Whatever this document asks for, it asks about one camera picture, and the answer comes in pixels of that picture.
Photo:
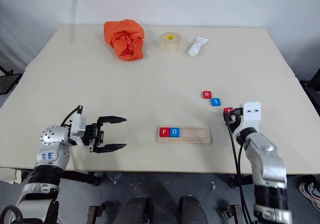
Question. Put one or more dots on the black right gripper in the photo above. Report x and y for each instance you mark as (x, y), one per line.
(237, 112)

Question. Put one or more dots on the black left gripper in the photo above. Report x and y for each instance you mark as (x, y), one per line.
(93, 136)

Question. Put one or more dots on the red letter block b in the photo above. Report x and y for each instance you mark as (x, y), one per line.
(228, 110)

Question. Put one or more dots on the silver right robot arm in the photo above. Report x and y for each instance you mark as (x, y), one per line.
(266, 159)

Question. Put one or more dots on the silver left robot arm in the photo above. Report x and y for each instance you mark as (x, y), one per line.
(51, 140)

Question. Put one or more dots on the blue letter block t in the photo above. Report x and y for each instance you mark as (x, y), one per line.
(216, 102)

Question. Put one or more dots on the red letter block o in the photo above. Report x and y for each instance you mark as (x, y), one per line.
(206, 94)

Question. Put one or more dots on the wooden letter tray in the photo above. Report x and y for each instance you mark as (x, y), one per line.
(195, 135)

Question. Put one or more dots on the red letter block r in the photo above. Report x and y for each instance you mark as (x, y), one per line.
(164, 132)

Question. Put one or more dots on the blue letter block o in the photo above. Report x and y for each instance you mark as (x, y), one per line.
(174, 132)

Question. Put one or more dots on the dark rounded robot knee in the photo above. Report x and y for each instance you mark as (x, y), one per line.
(193, 211)
(135, 211)

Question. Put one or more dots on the crumpled clear plastic bag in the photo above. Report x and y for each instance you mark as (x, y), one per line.
(114, 177)

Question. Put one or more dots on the black table foot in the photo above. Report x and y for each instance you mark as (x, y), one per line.
(80, 177)
(246, 181)

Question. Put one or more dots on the white cream tube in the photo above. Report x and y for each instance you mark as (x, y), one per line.
(197, 46)

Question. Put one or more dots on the black chair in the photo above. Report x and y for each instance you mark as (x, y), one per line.
(311, 88)

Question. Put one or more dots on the crumpled orange cloth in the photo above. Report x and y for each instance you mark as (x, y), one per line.
(125, 39)

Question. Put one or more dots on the clear tape roll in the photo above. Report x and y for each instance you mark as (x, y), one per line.
(170, 42)

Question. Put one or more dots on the white sneaker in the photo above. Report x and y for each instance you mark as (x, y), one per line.
(310, 192)

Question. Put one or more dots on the black metal stand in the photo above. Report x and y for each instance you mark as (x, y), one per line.
(8, 80)

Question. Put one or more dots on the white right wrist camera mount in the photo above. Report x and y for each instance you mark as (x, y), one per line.
(252, 120)

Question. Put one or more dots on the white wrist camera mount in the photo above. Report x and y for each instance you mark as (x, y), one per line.
(78, 127)
(252, 120)

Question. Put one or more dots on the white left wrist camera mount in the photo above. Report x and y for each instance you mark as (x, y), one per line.
(78, 127)

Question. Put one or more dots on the rusty metal bracket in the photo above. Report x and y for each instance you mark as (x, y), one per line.
(228, 211)
(98, 210)

